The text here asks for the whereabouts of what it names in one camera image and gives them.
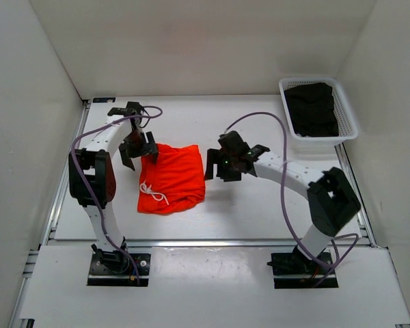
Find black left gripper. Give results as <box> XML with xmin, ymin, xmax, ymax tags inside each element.
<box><xmin>119</xmin><ymin>131</ymin><xmax>158</xmax><ymax>170</ymax></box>

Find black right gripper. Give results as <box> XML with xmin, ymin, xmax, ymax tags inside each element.
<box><xmin>204</xmin><ymin>148</ymin><xmax>242</xmax><ymax>182</ymax></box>

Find orange shorts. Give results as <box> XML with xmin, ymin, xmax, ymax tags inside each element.
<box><xmin>137</xmin><ymin>143</ymin><xmax>206</xmax><ymax>215</ymax></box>

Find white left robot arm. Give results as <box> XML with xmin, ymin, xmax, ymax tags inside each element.
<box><xmin>68</xmin><ymin>102</ymin><xmax>159</xmax><ymax>277</ymax></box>

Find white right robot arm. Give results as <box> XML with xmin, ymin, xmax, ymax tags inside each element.
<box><xmin>204</xmin><ymin>131</ymin><xmax>361</xmax><ymax>275</ymax></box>

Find black folded shorts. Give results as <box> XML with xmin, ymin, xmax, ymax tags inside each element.
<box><xmin>284</xmin><ymin>83</ymin><xmax>339</xmax><ymax>137</ymax></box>

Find black corner label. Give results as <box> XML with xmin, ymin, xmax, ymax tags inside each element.
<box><xmin>92</xmin><ymin>97</ymin><xmax>116</xmax><ymax>103</ymax></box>

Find white plastic basket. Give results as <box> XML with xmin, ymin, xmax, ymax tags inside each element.
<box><xmin>279</xmin><ymin>77</ymin><xmax>358</xmax><ymax>152</ymax></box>

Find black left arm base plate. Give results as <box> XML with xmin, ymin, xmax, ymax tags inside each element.
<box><xmin>87</xmin><ymin>251</ymin><xmax>151</xmax><ymax>287</ymax></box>

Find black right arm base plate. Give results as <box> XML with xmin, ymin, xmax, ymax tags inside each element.
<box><xmin>267</xmin><ymin>253</ymin><xmax>339</xmax><ymax>290</ymax></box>

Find aluminium table edge rail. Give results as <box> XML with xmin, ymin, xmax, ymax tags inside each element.
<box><xmin>42</xmin><ymin>95</ymin><xmax>377</xmax><ymax>249</ymax></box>

